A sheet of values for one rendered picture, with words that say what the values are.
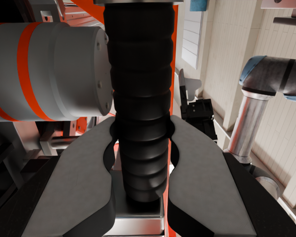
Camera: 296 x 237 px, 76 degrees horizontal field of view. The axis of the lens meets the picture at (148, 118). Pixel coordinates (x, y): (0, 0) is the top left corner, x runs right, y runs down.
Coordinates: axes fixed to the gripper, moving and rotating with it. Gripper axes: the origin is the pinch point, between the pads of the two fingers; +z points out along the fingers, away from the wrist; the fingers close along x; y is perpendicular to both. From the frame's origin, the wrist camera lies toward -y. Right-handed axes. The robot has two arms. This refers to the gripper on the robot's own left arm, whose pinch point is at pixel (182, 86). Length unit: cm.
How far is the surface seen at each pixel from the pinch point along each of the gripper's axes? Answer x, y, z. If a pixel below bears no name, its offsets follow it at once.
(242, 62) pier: -356, 154, 354
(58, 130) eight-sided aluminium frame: 7.1, -34.3, -15.2
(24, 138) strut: 22.7, -26.6, -25.6
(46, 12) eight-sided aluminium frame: 27.4, -28.9, 5.5
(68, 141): 16.6, -22.6, -23.8
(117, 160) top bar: 22.1, -9.2, -30.5
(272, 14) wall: -252, 205, 381
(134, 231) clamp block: 29.3, -4.0, -39.1
